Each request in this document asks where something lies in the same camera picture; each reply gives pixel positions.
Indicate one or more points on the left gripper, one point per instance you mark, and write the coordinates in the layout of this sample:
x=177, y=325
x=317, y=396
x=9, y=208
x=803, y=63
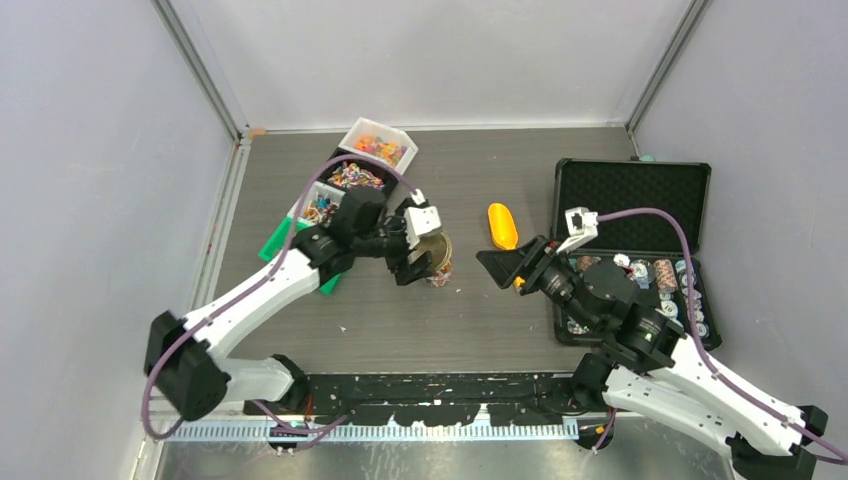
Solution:
x=420, y=266

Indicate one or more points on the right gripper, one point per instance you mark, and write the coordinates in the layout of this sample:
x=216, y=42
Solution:
x=505, y=265

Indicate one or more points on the clear plastic jar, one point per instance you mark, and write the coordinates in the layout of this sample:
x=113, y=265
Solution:
x=442, y=276

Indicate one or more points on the yellow plastic scoop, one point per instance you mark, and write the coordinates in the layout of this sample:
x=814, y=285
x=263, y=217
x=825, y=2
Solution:
x=503, y=230

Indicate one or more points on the white lollipop bin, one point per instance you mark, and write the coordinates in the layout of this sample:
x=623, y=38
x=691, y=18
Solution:
x=321, y=202

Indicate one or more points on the green candy bin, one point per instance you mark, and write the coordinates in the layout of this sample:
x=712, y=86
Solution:
x=275, y=242

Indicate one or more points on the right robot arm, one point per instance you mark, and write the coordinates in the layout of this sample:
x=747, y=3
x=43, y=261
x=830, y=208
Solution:
x=650, y=364

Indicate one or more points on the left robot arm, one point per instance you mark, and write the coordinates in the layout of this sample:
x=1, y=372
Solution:
x=189, y=358

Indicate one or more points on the black swirl lollipop bin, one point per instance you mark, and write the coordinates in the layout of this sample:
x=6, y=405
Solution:
x=350, y=174

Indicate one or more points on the white gummy candy bin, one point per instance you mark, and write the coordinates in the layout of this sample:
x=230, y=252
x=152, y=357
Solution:
x=372, y=139

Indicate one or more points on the black poker chip case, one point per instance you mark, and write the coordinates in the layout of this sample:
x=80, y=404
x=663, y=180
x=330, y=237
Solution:
x=647, y=245

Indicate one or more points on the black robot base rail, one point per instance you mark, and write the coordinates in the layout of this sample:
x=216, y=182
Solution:
x=449, y=399

